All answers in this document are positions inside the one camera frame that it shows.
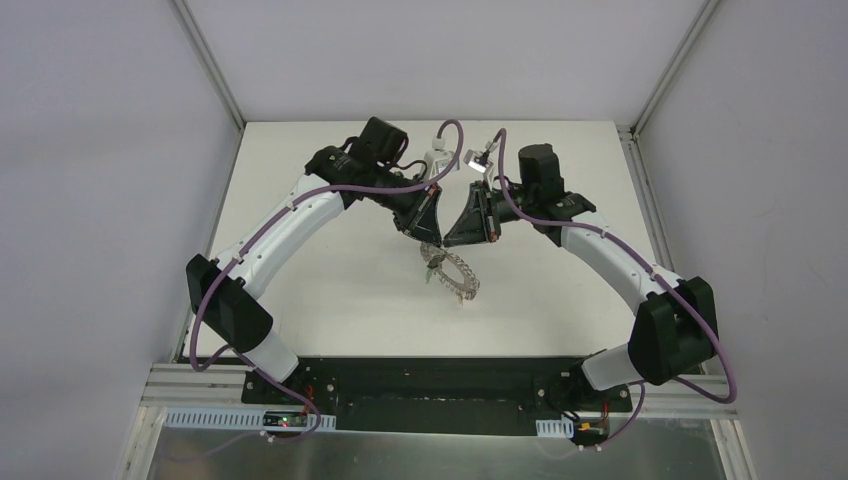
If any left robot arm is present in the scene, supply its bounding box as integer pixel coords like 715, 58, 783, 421
186, 117, 442, 405

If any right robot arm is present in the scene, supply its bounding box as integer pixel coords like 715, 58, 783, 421
443, 143, 718, 410

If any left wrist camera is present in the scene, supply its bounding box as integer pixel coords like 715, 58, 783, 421
422, 137, 463, 181

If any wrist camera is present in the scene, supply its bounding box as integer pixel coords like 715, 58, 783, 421
422, 137, 463, 181
463, 150, 497, 187

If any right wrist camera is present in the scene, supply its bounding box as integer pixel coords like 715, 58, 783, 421
463, 150, 497, 187

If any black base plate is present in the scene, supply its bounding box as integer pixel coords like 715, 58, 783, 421
241, 356, 632, 436

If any metal disc with keyrings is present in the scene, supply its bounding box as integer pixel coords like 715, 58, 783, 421
419, 242, 480, 304

